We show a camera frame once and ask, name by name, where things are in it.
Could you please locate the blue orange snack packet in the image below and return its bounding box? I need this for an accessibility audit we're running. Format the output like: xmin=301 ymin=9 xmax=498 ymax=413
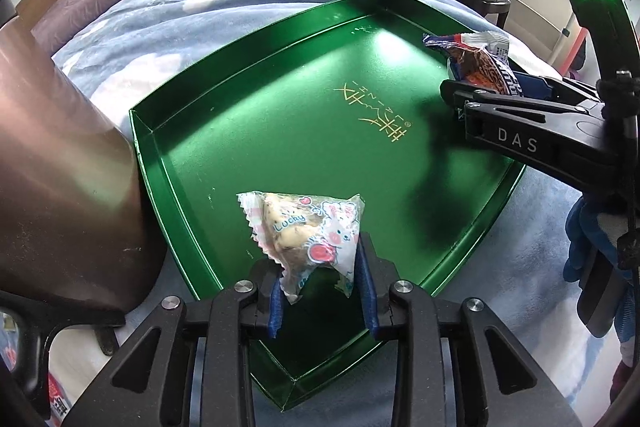
xmin=422 ymin=30 xmax=523 ymax=96

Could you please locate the Lucky bunny snack packet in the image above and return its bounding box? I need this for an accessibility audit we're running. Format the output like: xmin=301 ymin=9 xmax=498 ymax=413
xmin=236 ymin=191 xmax=364 ymax=303

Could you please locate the red white long snack packet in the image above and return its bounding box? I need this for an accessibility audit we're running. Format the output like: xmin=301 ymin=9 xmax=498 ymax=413
xmin=48 ymin=374 xmax=72 ymax=427

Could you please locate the blue gloved hand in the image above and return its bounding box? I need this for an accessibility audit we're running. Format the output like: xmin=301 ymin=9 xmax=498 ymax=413
xmin=563 ymin=196 xmax=639 ymax=367

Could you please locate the white desk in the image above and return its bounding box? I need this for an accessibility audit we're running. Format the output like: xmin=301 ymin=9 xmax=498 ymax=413
xmin=506 ymin=0 xmax=587 ymax=78

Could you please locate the blue cloud blanket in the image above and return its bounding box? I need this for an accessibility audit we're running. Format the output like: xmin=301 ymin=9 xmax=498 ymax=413
xmin=52 ymin=0 xmax=620 ymax=426

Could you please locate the green metal tray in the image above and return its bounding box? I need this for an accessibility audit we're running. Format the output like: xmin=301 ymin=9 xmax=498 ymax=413
xmin=128 ymin=0 xmax=526 ymax=412

